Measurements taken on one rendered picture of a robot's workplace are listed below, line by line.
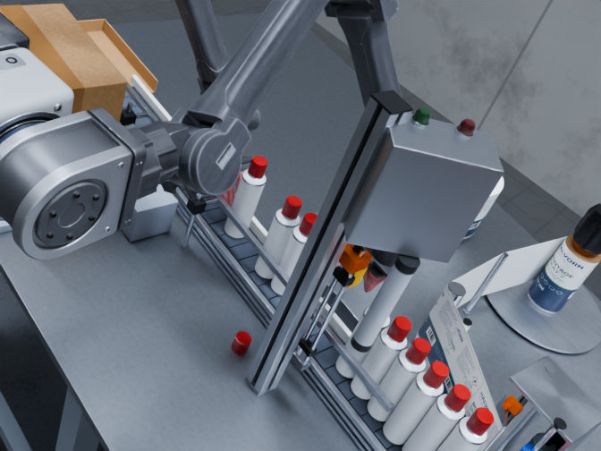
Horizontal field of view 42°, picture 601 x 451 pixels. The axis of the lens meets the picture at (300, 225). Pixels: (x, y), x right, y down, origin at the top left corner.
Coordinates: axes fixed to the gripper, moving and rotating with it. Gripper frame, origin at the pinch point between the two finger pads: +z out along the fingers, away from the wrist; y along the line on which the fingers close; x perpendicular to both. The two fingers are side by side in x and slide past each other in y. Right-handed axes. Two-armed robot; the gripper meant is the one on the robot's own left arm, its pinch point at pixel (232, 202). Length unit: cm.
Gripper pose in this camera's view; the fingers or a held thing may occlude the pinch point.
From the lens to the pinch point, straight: 171.1
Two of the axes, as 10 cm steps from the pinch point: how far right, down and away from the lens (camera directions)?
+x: -6.4, -0.7, 7.7
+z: 1.3, 9.7, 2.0
